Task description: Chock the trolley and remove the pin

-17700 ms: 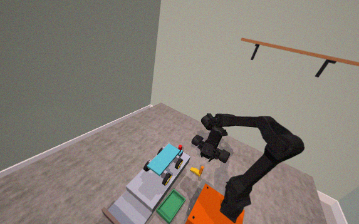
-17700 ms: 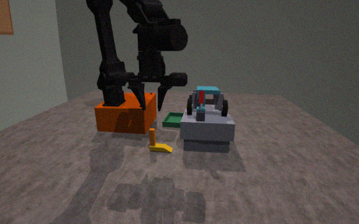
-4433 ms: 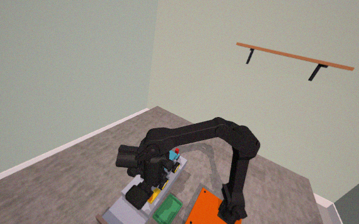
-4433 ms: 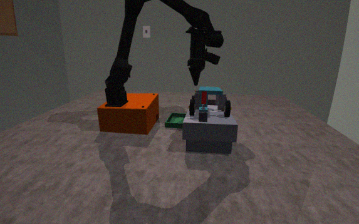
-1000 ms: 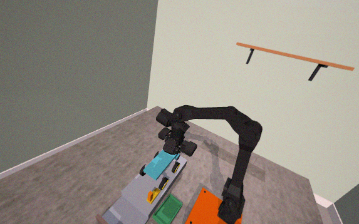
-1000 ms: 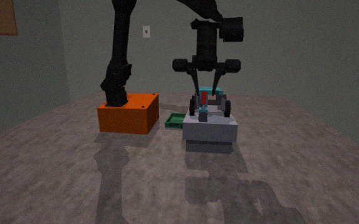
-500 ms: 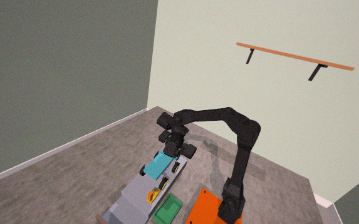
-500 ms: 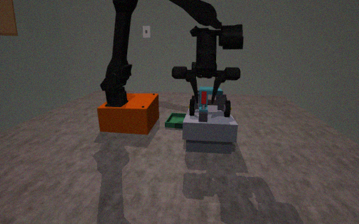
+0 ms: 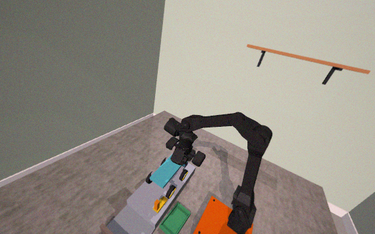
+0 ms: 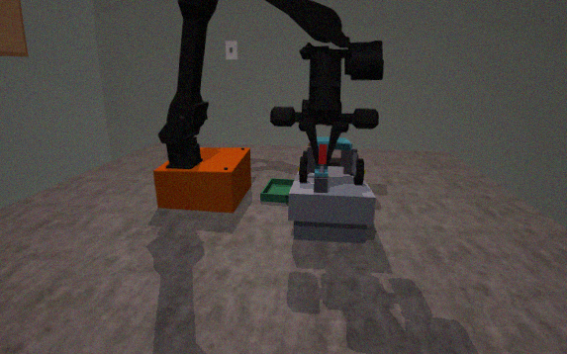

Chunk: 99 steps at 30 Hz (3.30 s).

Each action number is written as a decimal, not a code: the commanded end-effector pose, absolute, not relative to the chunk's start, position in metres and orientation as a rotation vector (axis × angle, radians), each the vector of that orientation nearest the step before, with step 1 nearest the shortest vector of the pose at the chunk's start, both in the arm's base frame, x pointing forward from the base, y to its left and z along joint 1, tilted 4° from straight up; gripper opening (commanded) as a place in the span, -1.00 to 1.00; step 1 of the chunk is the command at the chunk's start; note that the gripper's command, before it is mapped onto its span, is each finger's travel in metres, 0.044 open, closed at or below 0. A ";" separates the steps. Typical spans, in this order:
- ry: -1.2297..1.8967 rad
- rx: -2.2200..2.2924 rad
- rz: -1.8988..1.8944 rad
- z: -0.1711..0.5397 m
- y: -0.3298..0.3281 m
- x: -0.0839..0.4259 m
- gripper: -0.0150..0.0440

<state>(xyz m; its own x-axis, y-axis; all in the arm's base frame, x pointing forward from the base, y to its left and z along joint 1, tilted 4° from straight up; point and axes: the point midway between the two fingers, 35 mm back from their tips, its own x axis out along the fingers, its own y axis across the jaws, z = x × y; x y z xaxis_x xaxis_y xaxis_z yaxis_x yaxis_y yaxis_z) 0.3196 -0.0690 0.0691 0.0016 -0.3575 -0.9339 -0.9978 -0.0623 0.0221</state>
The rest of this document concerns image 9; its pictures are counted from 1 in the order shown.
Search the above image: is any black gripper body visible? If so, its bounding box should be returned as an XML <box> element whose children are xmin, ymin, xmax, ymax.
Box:
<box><xmin>166</xmin><ymin>137</ymin><xmax>205</xmax><ymax>167</ymax></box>

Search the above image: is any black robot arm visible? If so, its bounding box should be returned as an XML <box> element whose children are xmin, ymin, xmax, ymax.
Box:
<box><xmin>164</xmin><ymin>112</ymin><xmax>272</xmax><ymax>234</ymax></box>

